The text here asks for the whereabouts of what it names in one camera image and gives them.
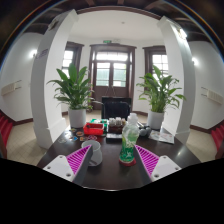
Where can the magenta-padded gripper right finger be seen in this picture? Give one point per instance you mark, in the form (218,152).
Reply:
(165,168)

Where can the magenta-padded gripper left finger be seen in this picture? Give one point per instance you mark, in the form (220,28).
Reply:
(61,168)

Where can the clear green-labelled drink bottle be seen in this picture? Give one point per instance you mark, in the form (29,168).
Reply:
(129,140)

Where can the printed magazine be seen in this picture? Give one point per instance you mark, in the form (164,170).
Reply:
(162,137)

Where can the grey cup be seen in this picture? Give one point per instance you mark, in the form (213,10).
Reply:
(96,151)

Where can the grey round device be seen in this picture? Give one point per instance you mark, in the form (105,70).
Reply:
(145,130)

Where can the red box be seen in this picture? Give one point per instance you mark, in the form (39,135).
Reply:
(93,129)

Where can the small black box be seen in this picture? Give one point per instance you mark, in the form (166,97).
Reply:
(113,136)

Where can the tray of small jars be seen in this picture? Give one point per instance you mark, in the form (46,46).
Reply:
(116,125)

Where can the leafy plant in white pot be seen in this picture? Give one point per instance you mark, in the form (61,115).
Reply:
(160,93)
(75,91)

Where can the black chair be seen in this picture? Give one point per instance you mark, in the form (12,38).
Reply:
(116,106)

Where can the dark-framed window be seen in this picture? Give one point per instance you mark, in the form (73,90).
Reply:
(70,56)
(159,60)

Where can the dark wooden glazed door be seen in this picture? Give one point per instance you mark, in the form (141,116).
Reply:
(111,71)

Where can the green exit sign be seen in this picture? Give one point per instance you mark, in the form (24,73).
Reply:
(107,41)

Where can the white wall radiator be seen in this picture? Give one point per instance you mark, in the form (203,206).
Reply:
(10,88)
(213,96)

